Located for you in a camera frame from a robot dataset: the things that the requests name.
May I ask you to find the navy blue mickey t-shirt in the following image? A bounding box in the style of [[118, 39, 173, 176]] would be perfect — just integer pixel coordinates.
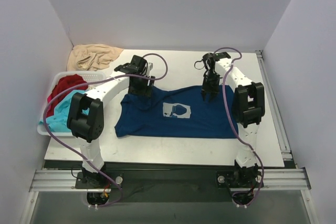
[[115, 86, 238, 139]]

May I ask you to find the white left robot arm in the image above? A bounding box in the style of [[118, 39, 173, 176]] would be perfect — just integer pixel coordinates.
[[67, 72, 155, 188]]

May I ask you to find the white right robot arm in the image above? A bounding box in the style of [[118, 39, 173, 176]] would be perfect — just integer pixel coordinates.
[[201, 52, 265, 186]]

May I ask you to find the white plastic laundry basket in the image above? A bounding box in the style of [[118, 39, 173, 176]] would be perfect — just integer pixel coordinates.
[[46, 71, 106, 136]]

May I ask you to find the beige t-shirt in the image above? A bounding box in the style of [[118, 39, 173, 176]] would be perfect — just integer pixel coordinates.
[[66, 44, 124, 71]]

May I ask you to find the red t-shirt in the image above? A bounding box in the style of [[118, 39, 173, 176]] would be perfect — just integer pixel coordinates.
[[46, 74, 87, 117]]

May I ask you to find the turquoise t-shirt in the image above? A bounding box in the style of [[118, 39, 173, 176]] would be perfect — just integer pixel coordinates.
[[46, 93, 73, 133]]

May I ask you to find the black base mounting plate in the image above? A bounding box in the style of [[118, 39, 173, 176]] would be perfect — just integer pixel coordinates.
[[73, 166, 264, 205]]

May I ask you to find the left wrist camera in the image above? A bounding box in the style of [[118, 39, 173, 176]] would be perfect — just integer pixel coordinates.
[[114, 55, 153, 76]]

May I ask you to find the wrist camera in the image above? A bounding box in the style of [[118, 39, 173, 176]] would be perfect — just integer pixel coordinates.
[[194, 52, 231, 72], [114, 55, 153, 76]]

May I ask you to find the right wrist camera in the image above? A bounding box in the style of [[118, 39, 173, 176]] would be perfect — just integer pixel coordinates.
[[194, 52, 231, 72]]

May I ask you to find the right side aluminium rail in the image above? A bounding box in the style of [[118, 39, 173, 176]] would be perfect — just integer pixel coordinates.
[[255, 50, 298, 168]]

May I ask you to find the aluminium frame rail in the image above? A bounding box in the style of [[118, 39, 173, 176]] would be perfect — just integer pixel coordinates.
[[29, 169, 311, 193]]

